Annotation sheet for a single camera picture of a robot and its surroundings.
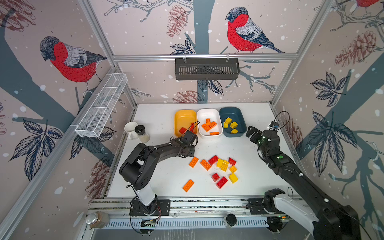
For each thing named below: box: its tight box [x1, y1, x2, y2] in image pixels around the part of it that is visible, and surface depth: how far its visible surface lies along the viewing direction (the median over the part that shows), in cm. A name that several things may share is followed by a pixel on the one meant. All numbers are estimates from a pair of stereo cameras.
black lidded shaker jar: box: [134, 124, 150, 143], surface depth 94 cm
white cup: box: [124, 121, 138, 140], surface depth 97 cm
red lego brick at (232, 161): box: [228, 157, 237, 166], surface depth 90 cm
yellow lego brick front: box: [228, 173, 239, 184], surface depth 84 cm
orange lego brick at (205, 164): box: [200, 159, 212, 171], surface depth 90 cm
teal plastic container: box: [219, 106, 247, 138], surface depth 107 cm
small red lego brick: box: [211, 172, 220, 183], surface depth 83 cm
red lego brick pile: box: [208, 154, 219, 166], surface depth 90 cm
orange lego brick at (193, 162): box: [188, 156, 199, 168], surface depth 91 cm
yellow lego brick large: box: [216, 158, 229, 172], surface depth 89 cm
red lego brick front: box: [216, 176, 228, 190], surface depth 83 cm
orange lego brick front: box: [182, 179, 195, 193], surface depth 82 cm
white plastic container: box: [197, 108, 224, 139], surface depth 110 cm
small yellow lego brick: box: [229, 165, 238, 173], surface depth 87 cm
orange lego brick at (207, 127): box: [201, 121, 217, 132], surface depth 108 cm
